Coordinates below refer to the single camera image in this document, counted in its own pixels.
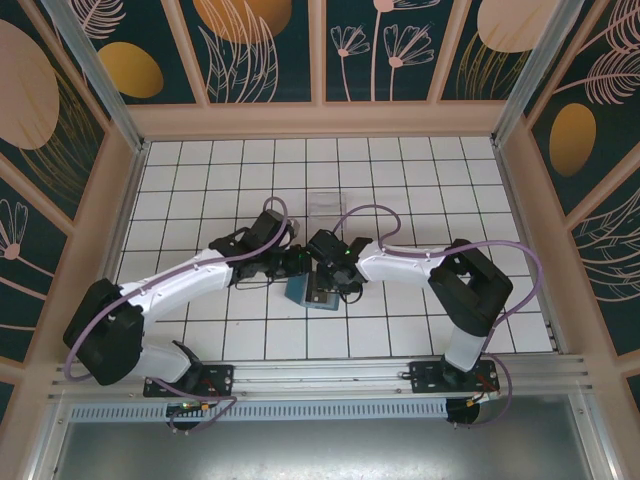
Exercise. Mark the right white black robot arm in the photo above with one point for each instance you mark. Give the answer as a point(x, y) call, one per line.
point(400, 262)

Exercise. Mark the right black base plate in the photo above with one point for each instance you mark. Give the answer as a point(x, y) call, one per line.
point(425, 377)

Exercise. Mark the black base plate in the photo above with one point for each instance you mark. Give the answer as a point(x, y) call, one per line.
point(220, 377)
point(425, 377)

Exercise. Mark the grey metal sheet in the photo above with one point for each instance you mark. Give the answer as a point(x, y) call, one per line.
point(320, 450)

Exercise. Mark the teal card holder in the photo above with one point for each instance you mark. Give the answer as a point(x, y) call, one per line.
point(296, 290)

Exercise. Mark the aluminium mounting rail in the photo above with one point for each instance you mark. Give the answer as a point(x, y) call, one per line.
point(320, 375)

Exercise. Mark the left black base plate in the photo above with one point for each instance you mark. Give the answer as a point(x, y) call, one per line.
point(220, 377)

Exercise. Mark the clear acrylic box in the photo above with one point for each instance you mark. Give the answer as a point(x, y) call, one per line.
point(327, 205)

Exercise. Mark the small circuit board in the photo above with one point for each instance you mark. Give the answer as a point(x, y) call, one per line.
point(192, 407)

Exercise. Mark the aluminium corner post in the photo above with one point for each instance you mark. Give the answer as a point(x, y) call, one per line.
point(97, 75)
point(534, 75)

